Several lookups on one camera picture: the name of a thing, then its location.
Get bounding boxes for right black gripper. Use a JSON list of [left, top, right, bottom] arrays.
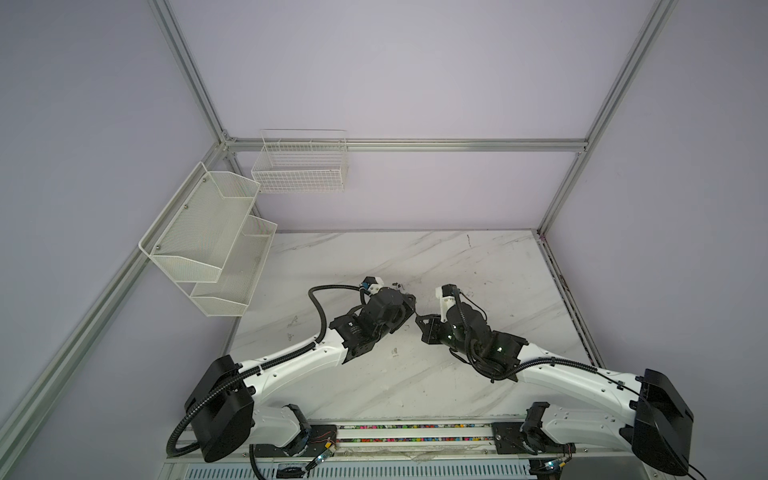
[[411, 313, 476, 360]]

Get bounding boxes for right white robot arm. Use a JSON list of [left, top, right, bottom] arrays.
[[415, 297, 694, 476]]

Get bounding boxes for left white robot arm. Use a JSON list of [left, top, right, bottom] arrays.
[[166, 277, 416, 462]]

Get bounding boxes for lower white mesh shelf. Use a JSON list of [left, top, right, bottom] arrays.
[[191, 215, 277, 317]]

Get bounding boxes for white mesh shelf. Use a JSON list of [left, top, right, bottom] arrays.
[[191, 215, 277, 317], [138, 163, 260, 283]]

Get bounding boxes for upper white mesh shelf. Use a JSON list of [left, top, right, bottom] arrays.
[[138, 163, 260, 283]]

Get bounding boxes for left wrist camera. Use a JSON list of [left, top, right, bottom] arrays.
[[358, 276, 385, 296]]

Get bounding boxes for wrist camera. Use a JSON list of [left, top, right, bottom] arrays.
[[358, 276, 385, 296], [435, 284, 460, 325]]

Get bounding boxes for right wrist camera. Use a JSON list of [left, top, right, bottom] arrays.
[[435, 284, 460, 325]]

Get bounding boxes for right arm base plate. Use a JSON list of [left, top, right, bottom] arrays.
[[491, 422, 576, 456]]

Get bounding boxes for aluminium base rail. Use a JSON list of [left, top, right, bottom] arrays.
[[167, 415, 661, 464]]

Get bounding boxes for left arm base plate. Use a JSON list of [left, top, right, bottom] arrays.
[[253, 424, 338, 458]]

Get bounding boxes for white wire basket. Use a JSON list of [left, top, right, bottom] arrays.
[[251, 129, 348, 194]]

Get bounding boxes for left black corrugated cable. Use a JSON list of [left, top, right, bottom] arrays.
[[166, 284, 367, 458]]

